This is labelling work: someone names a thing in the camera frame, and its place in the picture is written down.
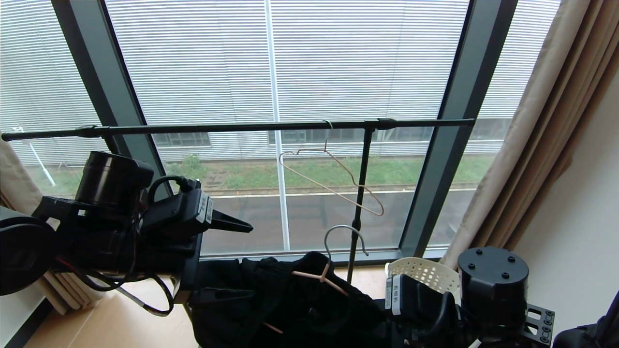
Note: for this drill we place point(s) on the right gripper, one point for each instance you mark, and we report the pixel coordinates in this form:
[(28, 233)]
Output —
[(392, 295)]

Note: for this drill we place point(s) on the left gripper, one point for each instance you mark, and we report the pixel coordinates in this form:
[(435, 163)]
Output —
[(204, 208)]

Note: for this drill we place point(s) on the pink clothes hanger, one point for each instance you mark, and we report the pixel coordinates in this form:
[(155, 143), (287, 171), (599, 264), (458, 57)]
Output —
[(327, 144), (323, 277)]

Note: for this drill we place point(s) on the black shorts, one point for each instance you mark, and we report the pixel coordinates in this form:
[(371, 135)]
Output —
[(290, 314)]

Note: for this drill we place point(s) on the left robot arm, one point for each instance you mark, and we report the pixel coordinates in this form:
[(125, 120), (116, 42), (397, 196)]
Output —
[(111, 179)]

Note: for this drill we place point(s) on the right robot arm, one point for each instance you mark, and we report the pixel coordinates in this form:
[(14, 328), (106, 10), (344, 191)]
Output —
[(493, 280)]

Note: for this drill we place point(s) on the white laundry basket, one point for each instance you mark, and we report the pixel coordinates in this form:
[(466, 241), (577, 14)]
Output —
[(430, 273)]

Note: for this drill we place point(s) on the black clothes rack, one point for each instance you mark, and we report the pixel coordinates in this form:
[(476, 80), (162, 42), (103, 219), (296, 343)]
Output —
[(242, 127)]

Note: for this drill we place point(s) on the window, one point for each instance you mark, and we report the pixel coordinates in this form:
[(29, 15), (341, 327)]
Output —
[(203, 72)]

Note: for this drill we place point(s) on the beige curtain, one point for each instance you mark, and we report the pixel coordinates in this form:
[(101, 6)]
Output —
[(14, 183), (556, 96)]

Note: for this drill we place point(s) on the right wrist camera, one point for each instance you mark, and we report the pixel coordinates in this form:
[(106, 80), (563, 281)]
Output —
[(425, 304)]

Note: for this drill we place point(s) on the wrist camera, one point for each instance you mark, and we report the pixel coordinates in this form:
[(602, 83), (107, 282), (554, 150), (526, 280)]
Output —
[(425, 304), (169, 215)]

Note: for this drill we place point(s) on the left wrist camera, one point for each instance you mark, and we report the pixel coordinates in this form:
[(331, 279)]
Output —
[(169, 215)]

